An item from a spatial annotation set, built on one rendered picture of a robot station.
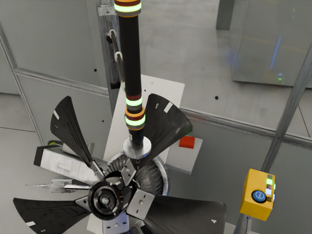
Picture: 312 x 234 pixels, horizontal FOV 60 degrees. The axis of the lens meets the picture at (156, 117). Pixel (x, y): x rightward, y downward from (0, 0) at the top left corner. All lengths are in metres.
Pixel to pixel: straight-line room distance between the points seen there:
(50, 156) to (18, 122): 2.12
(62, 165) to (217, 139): 0.85
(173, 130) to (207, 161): 0.96
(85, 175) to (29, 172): 1.65
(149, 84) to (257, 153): 0.78
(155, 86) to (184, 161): 0.50
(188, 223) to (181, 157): 0.62
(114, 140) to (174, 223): 0.44
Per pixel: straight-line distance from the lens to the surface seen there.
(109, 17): 1.11
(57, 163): 1.14
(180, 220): 0.87
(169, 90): 1.06
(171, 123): 0.79
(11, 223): 2.45
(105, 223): 0.93
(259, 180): 1.15
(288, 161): 1.60
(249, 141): 1.53
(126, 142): 0.68
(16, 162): 2.83
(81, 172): 1.09
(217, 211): 0.90
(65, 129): 0.96
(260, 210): 1.11
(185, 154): 1.45
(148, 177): 0.97
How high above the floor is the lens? 1.95
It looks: 41 degrees down
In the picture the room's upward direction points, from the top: straight up
